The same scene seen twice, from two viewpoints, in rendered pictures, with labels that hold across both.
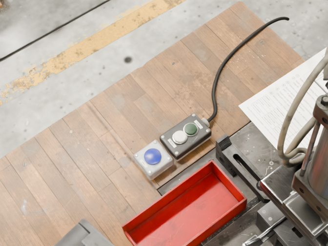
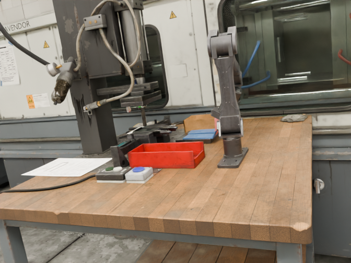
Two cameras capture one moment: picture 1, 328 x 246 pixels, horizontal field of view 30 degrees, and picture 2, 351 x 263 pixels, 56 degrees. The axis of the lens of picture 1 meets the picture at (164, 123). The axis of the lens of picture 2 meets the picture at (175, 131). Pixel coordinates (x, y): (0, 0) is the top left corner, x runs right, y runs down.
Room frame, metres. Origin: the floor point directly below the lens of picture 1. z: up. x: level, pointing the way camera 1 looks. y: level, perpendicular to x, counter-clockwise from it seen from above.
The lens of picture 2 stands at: (1.12, 0.93, 1.26)
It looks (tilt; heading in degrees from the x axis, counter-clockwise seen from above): 12 degrees down; 233
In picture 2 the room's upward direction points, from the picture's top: 8 degrees counter-clockwise
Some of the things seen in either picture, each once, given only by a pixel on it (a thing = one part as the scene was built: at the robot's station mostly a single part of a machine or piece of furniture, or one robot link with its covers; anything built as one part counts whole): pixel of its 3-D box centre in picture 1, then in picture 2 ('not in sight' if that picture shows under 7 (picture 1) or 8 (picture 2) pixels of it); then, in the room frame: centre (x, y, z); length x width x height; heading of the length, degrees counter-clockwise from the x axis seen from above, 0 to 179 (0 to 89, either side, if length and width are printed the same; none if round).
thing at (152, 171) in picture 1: (153, 162); (140, 178); (0.60, 0.04, 0.90); 0.07 x 0.07 x 0.06; 29
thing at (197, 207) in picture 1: (185, 216); (166, 155); (0.45, -0.01, 0.93); 0.25 x 0.12 x 0.06; 119
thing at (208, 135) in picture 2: not in sight; (201, 133); (0.18, -0.11, 0.94); 0.15 x 0.07 x 0.03; 116
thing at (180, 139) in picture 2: not in sight; (198, 136); (0.16, -0.16, 0.91); 0.17 x 0.16 x 0.02; 29
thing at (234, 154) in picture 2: not in sight; (232, 147); (0.30, 0.17, 0.94); 0.20 x 0.07 x 0.08; 29
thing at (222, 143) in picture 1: (229, 155); (120, 155); (0.57, -0.14, 0.95); 0.06 x 0.03 x 0.09; 29
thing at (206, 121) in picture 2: not in sight; (212, 123); (0.01, -0.22, 0.93); 0.25 x 0.13 x 0.08; 119
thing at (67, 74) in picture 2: not in sight; (65, 79); (0.60, -0.44, 1.25); 0.19 x 0.07 x 0.19; 29
